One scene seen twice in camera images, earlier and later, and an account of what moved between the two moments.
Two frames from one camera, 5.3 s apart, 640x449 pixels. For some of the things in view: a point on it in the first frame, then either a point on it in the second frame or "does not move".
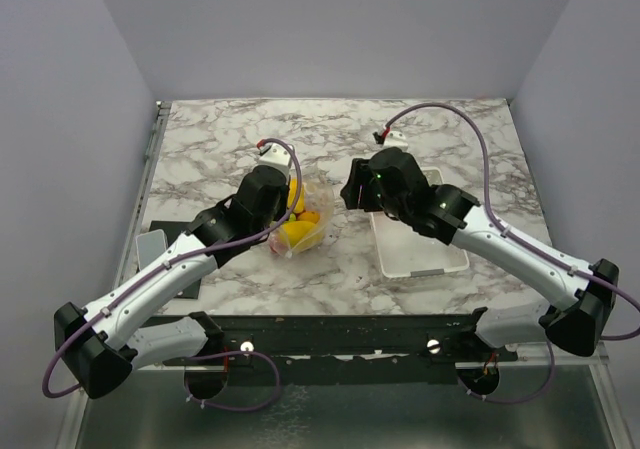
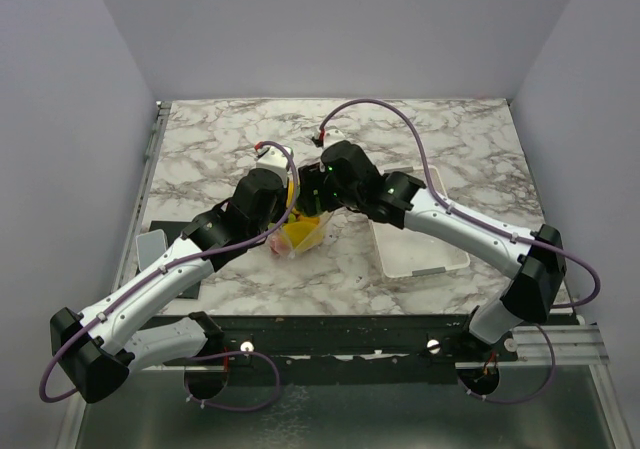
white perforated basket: (402, 250) does not move
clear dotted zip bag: (308, 221) does not move
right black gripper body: (377, 201) to (315, 177)
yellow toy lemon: (292, 195) does not move
